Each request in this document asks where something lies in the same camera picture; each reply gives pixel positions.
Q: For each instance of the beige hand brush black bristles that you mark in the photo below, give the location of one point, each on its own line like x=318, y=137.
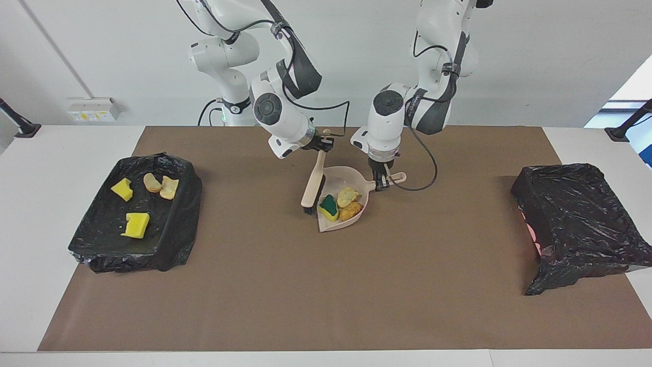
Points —
x=311, y=191

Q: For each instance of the green and yellow sponge piece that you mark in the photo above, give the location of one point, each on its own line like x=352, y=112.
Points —
x=328, y=206

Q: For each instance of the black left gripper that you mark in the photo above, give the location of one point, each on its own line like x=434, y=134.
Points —
x=383, y=165

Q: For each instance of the large notched yellow sponge piece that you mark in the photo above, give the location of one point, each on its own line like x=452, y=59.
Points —
x=136, y=225

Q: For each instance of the beige plastic dustpan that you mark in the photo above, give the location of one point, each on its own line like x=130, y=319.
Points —
x=351, y=176

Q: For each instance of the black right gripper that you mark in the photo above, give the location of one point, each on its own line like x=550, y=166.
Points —
x=312, y=143

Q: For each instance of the pale round foam lump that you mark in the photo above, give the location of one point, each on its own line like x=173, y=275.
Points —
x=348, y=196

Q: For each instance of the bulky greyish foam lump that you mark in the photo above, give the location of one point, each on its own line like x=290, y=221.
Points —
x=152, y=182

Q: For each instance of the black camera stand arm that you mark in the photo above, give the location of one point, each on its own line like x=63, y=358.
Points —
x=25, y=128
x=619, y=133

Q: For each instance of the brown paper table mat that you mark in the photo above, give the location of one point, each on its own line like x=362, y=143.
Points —
x=254, y=306

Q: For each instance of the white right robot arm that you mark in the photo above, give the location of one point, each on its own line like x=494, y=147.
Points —
x=277, y=109

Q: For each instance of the white wall socket box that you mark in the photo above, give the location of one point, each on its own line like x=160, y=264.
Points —
x=91, y=109

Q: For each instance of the small yellow sponge piece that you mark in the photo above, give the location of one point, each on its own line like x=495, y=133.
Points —
x=122, y=190

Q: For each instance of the bright window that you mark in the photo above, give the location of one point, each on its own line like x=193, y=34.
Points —
x=634, y=86

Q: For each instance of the black bag lined pink bin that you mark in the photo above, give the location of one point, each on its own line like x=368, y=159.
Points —
x=580, y=224

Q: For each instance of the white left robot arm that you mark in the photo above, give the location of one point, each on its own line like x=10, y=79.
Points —
x=387, y=117

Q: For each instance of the yellowish foam lump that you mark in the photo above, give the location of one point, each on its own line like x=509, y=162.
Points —
x=169, y=187

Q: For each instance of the orange brown bread shaped lump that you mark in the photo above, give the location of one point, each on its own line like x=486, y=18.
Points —
x=352, y=211

